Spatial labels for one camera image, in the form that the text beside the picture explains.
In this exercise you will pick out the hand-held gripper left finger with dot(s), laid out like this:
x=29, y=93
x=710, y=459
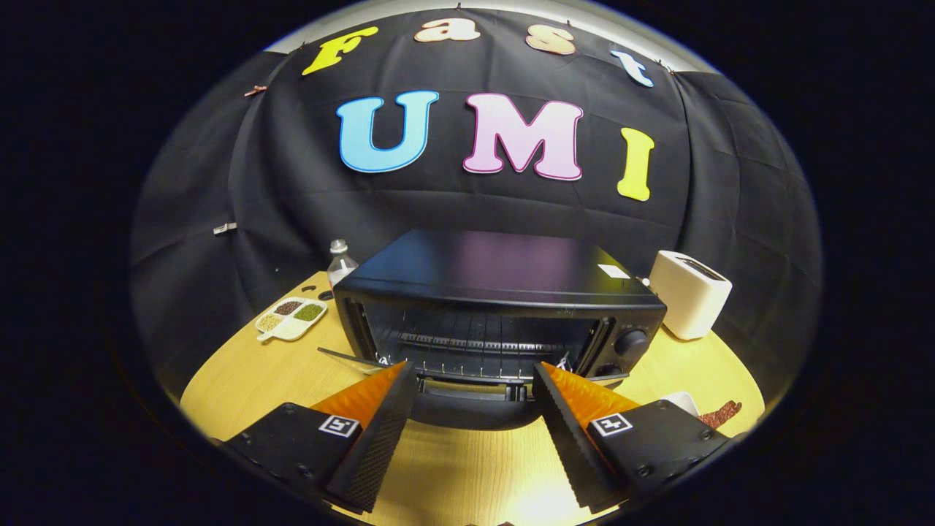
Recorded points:
x=380, y=438

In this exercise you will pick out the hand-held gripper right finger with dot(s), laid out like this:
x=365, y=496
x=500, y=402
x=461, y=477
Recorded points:
x=573, y=446

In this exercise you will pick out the red-brown meat piece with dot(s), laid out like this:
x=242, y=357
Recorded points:
x=719, y=416

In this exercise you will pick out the black toaster oven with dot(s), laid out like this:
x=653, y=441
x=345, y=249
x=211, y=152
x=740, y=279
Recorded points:
x=497, y=270

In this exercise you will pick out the white toaster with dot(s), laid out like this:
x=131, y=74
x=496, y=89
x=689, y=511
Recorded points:
x=687, y=299

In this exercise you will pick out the white oblong plate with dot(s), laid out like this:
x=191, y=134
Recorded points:
x=683, y=400

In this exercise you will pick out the white divided dish with grains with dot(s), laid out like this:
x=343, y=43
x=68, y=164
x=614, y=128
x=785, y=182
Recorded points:
x=292, y=329

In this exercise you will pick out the clear plastic bottle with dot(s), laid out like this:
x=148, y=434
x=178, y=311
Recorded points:
x=340, y=269

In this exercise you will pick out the black backdrop cloth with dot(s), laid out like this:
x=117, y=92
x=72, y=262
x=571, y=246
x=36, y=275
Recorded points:
x=438, y=197

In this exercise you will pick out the white cloth clip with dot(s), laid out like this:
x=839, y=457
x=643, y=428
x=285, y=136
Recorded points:
x=224, y=229

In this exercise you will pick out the red cloth clip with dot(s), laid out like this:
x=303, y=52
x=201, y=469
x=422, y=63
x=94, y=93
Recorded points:
x=256, y=90

